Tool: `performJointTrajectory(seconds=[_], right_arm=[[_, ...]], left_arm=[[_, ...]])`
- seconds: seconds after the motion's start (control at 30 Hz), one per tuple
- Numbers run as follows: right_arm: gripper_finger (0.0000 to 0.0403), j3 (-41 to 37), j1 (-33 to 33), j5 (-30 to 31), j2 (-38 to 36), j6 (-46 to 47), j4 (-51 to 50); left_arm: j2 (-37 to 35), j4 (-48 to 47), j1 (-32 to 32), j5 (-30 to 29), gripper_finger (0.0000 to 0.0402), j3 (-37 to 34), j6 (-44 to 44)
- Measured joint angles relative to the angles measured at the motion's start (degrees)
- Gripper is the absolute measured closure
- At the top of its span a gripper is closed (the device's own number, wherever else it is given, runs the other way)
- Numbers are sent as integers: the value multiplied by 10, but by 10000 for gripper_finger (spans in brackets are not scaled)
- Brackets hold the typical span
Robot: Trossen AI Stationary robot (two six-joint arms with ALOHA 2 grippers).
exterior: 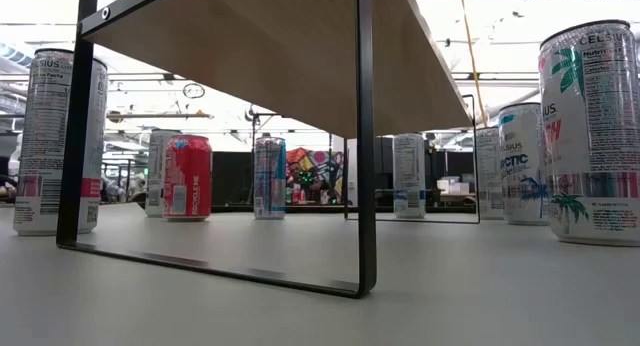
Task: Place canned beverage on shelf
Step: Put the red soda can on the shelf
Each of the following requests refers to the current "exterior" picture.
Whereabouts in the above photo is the red Fanta soda can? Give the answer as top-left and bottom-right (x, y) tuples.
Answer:
(162, 134), (213, 222)

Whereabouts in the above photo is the white Celsius Peach Vibe can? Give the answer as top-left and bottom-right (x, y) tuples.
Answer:
(12, 47), (109, 237)
(474, 126), (505, 221)
(538, 19), (640, 247)

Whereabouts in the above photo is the colourful mural painting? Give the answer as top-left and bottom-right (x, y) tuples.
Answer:
(285, 146), (345, 206)

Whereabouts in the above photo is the blue silver Red Bull can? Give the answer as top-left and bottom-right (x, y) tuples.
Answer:
(253, 136), (287, 221)

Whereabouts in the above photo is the black partition panel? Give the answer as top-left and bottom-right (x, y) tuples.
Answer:
(374, 135), (476, 207)
(211, 150), (255, 210)

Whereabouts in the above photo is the white box stack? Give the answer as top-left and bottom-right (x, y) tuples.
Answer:
(437, 175), (471, 196)

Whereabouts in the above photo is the wooden shelf with black frame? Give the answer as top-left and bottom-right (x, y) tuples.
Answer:
(55, 0), (482, 300)

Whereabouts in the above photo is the round black hanging ring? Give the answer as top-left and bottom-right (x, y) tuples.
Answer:
(181, 82), (207, 100)

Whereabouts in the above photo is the yellow extension cable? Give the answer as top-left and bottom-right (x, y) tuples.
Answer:
(458, 0), (489, 128)

